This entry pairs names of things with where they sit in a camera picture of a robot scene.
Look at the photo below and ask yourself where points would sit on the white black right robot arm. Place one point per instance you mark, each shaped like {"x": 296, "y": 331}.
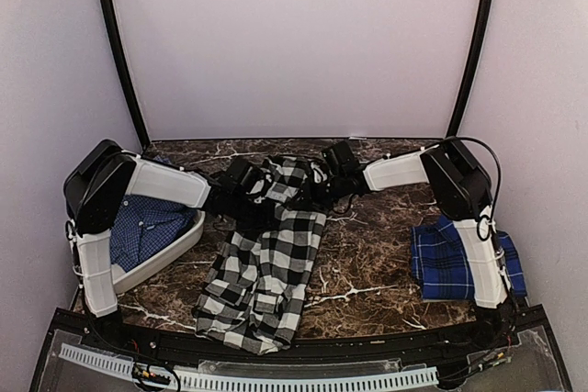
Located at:
{"x": 462, "y": 190}

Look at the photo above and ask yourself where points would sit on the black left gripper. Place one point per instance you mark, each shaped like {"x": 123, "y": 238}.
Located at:
{"x": 266, "y": 220}

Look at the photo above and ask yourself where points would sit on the black corner frame post left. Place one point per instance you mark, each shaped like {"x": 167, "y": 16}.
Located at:
{"x": 123, "y": 71}

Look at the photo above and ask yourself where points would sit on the black corner frame post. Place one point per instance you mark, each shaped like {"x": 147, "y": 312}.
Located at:
{"x": 470, "y": 67}
{"x": 123, "y": 71}

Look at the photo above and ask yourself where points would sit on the grey plastic bin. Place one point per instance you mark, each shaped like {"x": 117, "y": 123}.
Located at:
{"x": 125, "y": 281}

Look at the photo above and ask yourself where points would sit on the black white checked shirt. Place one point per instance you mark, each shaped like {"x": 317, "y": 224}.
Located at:
{"x": 253, "y": 296}

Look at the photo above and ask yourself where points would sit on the blue plaid folded shirt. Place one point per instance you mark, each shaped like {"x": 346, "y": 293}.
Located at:
{"x": 439, "y": 263}

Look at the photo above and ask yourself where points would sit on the white slotted cable duct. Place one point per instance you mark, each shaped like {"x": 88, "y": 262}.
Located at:
{"x": 218, "y": 376}

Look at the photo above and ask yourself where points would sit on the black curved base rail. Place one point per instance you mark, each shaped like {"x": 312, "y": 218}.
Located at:
{"x": 469, "y": 356}

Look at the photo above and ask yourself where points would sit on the black corner frame post right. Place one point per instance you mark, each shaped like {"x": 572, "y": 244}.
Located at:
{"x": 470, "y": 67}

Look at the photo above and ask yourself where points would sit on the small-check blue shirt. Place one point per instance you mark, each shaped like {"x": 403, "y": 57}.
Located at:
{"x": 145, "y": 226}

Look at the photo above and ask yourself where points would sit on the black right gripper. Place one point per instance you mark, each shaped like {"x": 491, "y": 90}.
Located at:
{"x": 310, "y": 200}

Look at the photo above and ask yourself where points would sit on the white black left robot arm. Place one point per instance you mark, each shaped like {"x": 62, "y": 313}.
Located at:
{"x": 95, "y": 188}

